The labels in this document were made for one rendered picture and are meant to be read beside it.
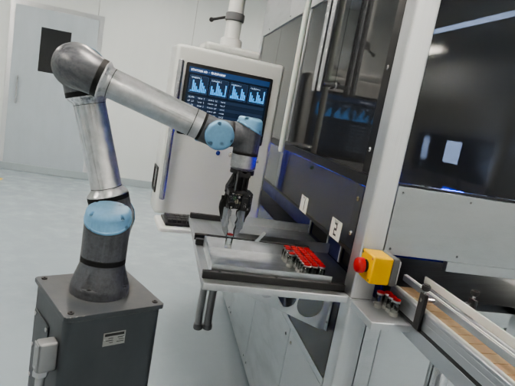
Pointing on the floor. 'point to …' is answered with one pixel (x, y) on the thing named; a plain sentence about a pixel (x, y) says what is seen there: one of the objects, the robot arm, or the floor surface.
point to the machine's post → (382, 179)
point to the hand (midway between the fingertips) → (230, 231)
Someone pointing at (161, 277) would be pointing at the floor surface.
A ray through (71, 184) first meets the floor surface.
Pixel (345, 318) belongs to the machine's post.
